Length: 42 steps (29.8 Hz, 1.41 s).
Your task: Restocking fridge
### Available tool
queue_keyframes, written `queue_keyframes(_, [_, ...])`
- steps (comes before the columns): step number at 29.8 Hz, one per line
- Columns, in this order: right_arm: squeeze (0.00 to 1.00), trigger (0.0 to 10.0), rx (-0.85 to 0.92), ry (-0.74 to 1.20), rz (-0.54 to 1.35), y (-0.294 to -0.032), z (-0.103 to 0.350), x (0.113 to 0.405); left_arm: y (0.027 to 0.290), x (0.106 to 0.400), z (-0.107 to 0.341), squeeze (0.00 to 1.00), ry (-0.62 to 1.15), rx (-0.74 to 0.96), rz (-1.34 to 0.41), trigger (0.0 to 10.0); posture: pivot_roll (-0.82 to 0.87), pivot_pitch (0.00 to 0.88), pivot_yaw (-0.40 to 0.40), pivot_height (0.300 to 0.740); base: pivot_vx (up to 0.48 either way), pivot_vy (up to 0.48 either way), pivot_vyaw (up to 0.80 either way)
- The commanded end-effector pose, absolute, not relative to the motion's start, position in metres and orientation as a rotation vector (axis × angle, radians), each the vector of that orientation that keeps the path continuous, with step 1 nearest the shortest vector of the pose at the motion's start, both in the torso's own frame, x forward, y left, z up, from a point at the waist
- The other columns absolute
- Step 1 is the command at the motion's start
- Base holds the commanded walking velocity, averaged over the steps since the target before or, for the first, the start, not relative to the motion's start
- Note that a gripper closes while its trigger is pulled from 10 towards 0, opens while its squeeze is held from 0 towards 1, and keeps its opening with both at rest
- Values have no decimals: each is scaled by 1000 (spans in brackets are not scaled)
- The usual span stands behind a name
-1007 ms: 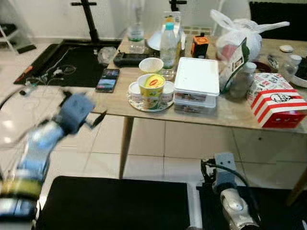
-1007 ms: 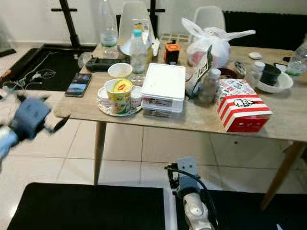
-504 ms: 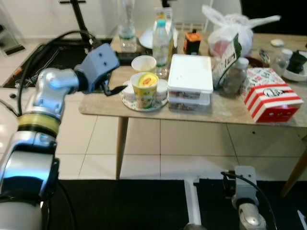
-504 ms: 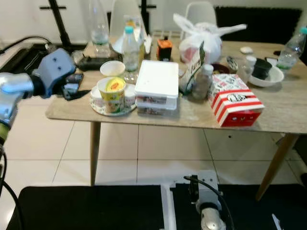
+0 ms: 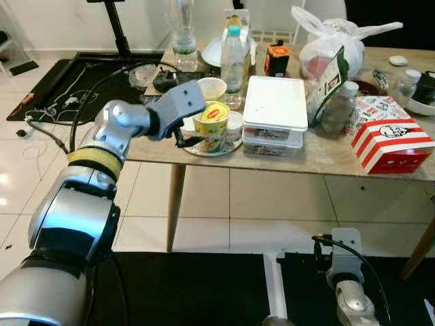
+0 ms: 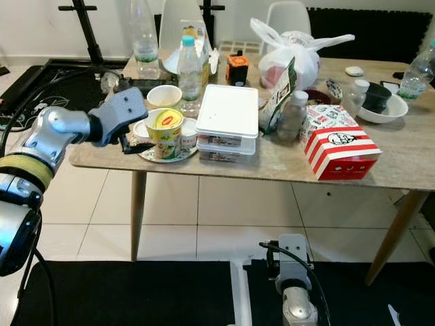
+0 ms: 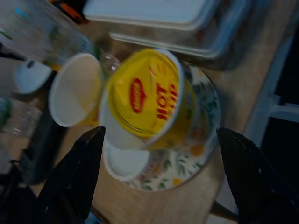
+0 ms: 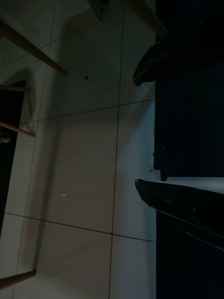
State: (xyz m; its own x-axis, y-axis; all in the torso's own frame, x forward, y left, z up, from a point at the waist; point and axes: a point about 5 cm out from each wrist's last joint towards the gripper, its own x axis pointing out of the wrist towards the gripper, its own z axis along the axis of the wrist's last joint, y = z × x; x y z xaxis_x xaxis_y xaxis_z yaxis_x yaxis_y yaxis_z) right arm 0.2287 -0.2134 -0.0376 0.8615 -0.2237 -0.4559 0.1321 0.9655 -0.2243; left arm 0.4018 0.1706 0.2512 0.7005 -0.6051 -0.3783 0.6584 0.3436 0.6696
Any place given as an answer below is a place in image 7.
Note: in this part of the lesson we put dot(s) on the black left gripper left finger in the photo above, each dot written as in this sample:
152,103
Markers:
70,182

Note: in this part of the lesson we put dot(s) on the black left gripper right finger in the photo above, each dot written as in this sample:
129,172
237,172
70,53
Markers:
257,186

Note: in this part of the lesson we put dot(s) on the dark cylindrical container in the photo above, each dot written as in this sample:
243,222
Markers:
42,149

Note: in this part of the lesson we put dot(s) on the small clear plastic bottle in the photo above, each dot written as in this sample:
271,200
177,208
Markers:
16,119

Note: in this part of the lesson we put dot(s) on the floral print plate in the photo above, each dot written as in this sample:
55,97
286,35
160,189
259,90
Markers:
205,98

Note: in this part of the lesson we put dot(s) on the small white cup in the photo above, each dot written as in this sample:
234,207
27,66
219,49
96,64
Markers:
32,77

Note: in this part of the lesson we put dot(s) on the clear plastic food container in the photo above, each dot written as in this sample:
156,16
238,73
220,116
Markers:
149,9
210,44

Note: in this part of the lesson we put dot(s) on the large clear plastic bottle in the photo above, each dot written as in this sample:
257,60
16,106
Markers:
46,30

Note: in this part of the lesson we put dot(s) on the orange black object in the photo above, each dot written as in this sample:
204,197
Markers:
70,9

